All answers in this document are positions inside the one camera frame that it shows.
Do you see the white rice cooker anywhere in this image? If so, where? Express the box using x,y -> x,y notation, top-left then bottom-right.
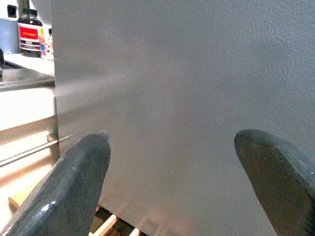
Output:
0,0 -> 20,54

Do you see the colourful printed bottle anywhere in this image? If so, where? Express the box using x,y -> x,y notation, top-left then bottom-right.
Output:
39,27 -> 55,61

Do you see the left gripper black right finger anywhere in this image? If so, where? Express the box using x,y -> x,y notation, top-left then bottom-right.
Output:
233,129 -> 315,236

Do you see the steel gas stove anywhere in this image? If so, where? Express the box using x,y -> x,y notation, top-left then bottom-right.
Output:
0,48 -> 56,93

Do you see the wooden wine rack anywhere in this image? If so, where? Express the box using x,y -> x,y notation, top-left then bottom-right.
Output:
8,196 -> 148,236

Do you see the white kitchen counter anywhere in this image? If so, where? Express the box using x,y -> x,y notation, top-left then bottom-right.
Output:
0,53 -> 59,132

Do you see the dark bottle red label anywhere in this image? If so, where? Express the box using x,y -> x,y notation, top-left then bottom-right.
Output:
17,7 -> 44,58

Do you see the metal drawer handle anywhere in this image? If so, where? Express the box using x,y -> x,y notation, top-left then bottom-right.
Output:
0,139 -> 60,168

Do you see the dark grey fridge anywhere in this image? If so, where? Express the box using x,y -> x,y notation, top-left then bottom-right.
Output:
50,0 -> 315,236

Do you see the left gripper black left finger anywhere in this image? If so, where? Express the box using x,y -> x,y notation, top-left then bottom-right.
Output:
0,133 -> 111,236

